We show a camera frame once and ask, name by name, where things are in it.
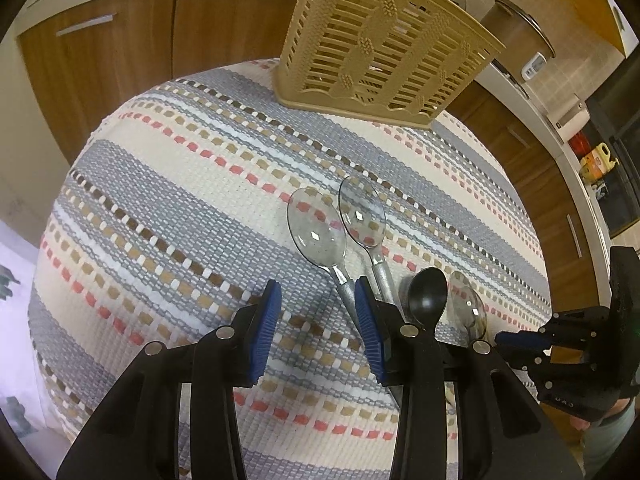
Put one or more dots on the beige plastic utensil basket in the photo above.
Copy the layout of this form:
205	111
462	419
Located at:
350	60

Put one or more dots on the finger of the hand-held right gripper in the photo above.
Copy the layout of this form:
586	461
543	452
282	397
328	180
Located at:
520	360
522	340

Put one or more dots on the wooden base cabinet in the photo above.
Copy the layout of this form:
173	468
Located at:
200	25

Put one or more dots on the black appliance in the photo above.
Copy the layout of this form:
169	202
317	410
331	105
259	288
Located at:
620	150

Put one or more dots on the small white plug-in device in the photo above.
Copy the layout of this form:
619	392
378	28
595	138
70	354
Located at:
534	66

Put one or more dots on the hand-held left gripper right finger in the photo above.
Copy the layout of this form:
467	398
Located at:
369	332

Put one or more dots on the person's right forearm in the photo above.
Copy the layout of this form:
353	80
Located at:
607	440

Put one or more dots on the wooden wall cabinet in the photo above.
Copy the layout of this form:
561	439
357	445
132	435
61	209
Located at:
595	5

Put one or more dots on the white patterned cloth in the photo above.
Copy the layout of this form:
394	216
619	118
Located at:
20	310

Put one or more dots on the clear plastic spoon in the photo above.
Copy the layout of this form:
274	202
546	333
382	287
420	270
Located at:
315	230
362	210
470	305

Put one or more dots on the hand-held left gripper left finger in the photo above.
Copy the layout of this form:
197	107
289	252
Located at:
262	332

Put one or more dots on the striped woven table cloth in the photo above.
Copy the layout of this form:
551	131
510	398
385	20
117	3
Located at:
175	185

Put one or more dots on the yellow plastic bottle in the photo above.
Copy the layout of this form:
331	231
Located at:
600	160

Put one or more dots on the brown rice cooker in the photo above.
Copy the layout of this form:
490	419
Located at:
515	40

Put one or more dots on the black plastic spoon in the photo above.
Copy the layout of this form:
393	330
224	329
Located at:
427	297

